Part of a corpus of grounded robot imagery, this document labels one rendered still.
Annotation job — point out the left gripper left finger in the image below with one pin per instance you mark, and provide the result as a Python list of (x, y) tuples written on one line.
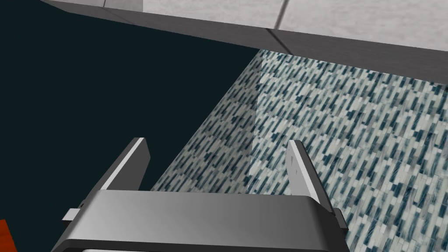
[(130, 164)]

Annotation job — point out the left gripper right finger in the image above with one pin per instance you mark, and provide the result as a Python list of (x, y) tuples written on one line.
[(303, 175)]

